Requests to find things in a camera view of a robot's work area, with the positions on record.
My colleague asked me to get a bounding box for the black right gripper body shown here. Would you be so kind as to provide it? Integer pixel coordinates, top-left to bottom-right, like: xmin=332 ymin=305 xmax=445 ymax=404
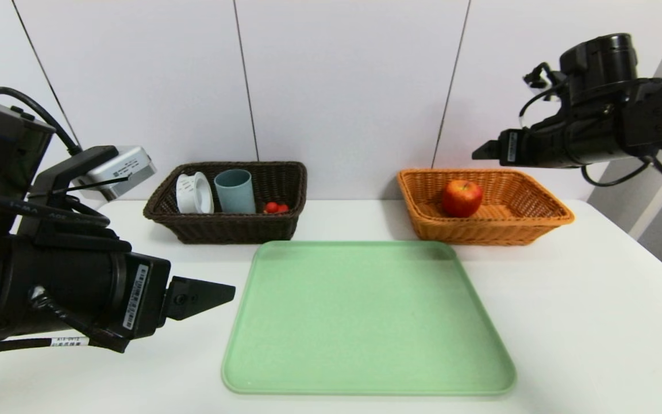
xmin=498 ymin=112 xmax=573 ymax=168

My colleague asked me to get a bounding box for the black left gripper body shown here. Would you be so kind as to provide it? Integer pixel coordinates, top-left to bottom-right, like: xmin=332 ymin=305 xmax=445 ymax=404
xmin=22 ymin=236 xmax=171 ymax=354

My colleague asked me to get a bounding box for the red yellow apple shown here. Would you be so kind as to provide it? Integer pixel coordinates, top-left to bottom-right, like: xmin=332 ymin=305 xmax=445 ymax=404
xmin=442 ymin=179 xmax=484 ymax=219

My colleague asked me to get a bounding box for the white round plastic container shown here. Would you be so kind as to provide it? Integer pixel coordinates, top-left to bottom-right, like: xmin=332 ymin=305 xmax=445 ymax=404
xmin=176 ymin=172 xmax=215 ymax=215

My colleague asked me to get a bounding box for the blue grey plastic cup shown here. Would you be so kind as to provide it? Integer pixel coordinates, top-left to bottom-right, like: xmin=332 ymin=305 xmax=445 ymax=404
xmin=214 ymin=169 xmax=256 ymax=214

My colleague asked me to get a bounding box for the dark brown wicker basket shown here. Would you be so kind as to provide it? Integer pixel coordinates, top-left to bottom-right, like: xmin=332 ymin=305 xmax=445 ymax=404
xmin=143 ymin=161 xmax=308 ymax=244

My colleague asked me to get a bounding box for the orange wicker basket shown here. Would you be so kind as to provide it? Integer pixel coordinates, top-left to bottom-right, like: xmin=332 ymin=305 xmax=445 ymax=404
xmin=397 ymin=168 xmax=575 ymax=247

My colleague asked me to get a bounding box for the light green plastic tray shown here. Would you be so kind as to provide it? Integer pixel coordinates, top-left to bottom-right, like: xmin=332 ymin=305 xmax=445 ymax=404
xmin=221 ymin=240 xmax=517 ymax=396

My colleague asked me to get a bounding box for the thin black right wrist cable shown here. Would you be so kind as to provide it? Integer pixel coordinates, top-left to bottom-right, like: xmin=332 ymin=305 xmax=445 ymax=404
xmin=581 ymin=158 xmax=653 ymax=189

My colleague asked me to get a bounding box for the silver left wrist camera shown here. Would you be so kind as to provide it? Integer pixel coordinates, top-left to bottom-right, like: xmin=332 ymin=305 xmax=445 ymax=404
xmin=71 ymin=145 xmax=157 ymax=201

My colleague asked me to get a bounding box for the black cable with white tag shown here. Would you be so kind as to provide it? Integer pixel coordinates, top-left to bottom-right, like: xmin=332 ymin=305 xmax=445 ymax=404
xmin=0 ymin=285 xmax=132 ymax=358

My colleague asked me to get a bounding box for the thin black left camera cable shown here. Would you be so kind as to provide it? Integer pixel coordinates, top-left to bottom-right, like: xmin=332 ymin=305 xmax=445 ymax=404
xmin=0 ymin=86 xmax=83 ymax=157

